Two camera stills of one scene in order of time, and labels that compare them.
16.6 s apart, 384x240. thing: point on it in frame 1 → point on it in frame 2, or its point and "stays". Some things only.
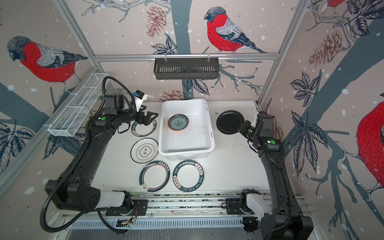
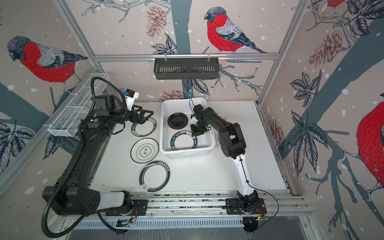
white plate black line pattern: [144, 150] stays
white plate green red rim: [153, 176] stays
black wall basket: [186, 69] stays
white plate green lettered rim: [188, 175] → [183, 140]
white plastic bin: [185, 132] stays
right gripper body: [248, 131] → [199, 127]
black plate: [229, 122] → [177, 120]
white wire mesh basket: [67, 121] stays
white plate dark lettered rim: [142, 130] stays
